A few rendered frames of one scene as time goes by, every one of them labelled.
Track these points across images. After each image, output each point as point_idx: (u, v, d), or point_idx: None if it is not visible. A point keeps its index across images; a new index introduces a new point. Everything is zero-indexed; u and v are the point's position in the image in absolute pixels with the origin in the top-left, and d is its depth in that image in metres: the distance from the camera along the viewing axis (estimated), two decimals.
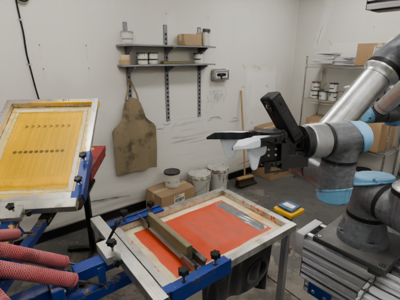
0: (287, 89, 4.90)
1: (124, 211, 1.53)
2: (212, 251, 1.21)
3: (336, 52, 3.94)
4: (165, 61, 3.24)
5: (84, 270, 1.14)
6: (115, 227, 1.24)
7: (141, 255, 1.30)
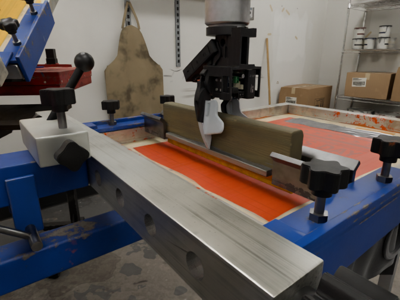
0: (318, 45, 4.08)
1: (112, 100, 0.70)
2: (378, 137, 0.38)
3: None
4: None
5: None
6: (78, 73, 0.41)
7: None
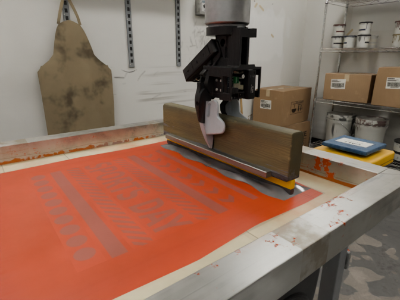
0: (299, 44, 3.80)
1: None
2: None
3: None
4: None
5: None
6: None
7: None
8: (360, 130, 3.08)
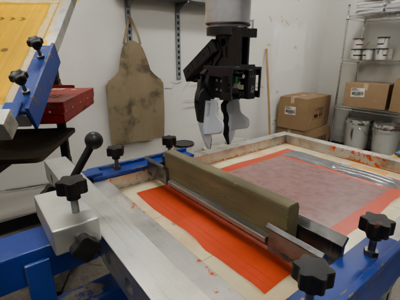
0: (318, 54, 4.11)
1: (116, 147, 0.73)
2: (365, 216, 0.42)
3: None
4: None
5: None
6: (88, 152, 0.45)
7: (159, 232, 0.50)
8: (378, 134, 3.39)
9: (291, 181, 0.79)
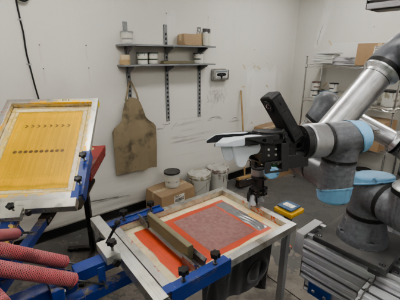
0: (287, 88, 4.90)
1: (124, 211, 1.53)
2: (212, 251, 1.21)
3: (336, 52, 3.94)
4: (165, 61, 3.24)
5: (84, 269, 1.13)
6: (115, 227, 1.24)
7: (141, 255, 1.30)
8: None
9: (211, 225, 1.58)
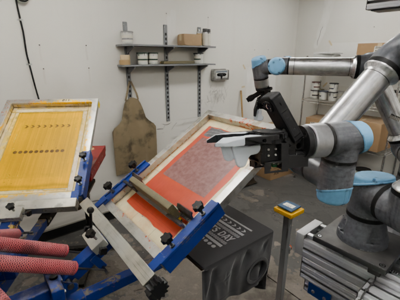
0: (287, 89, 4.90)
1: (107, 184, 1.43)
2: (193, 205, 1.08)
3: (336, 52, 3.94)
4: (165, 61, 3.24)
5: None
6: (90, 215, 1.16)
7: (133, 227, 1.23)
8: None
9: (200, 163, 1.43)
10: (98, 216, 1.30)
